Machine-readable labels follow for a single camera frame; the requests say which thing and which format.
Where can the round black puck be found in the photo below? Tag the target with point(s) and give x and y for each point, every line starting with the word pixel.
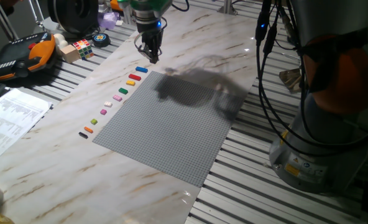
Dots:
pixel 101 40

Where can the red long Lego brick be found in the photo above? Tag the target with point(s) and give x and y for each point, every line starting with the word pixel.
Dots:
pixel 134 77

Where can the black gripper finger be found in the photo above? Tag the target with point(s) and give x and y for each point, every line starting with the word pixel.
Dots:
pixel 155 54
pixel 146 49

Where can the orange and black teach pendant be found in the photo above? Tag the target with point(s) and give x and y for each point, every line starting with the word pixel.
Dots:
pixel 19 56

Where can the magenta square Lego brick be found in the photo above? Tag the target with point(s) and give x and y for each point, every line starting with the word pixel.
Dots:
pixel 103 112

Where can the white Lego brick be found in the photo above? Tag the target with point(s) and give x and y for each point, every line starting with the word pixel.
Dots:
pixel 108 104

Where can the black filament spool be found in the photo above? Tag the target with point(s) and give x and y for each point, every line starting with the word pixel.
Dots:
pixel 73 14

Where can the orange narrow Lego brick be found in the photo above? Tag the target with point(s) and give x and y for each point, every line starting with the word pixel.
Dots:
pixel 88 129

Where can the white rounded figurine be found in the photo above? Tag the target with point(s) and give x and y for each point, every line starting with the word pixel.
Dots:
pixel 60 40

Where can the lime green square Lego brick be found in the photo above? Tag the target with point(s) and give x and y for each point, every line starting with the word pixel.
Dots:
pixel 94 121

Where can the black narrow Lego brick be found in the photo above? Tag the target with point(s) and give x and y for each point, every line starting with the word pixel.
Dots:
pixel 83 135

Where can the Rubik's cube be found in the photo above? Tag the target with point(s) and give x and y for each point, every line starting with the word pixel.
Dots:
pixel 83 49

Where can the metal bracket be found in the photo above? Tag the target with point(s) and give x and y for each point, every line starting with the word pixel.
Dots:
pixel 291 81

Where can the printed white paper sheet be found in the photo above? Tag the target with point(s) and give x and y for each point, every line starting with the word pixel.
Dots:
pixel 10 121

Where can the orange plastic object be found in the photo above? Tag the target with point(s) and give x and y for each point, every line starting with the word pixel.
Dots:
pixel 116 4

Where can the blue long Lego brick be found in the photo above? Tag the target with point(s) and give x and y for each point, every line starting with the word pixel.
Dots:
pixel 141 69

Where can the plain wooden cube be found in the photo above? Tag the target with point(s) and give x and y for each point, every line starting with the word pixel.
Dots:
pixel 69 53

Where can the white marble pattern board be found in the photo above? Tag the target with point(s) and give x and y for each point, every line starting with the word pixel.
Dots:
pixel 78 174

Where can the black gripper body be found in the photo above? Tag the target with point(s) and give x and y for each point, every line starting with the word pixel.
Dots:
pixel 149 32

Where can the light pink Lego brick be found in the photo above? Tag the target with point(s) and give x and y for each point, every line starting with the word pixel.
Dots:
pixel 117 98

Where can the yellow Lego brick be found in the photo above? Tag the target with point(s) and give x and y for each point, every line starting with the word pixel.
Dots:
pixel 130 83

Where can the silver and orange robot arm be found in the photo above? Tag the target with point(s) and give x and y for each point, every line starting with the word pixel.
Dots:
pixel 327 140

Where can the grey Lego baseplate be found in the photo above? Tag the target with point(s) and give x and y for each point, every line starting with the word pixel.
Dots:
pixel 171 130

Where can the pale purple plastic object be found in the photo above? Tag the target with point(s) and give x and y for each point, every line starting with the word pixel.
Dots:
pixel 107 20

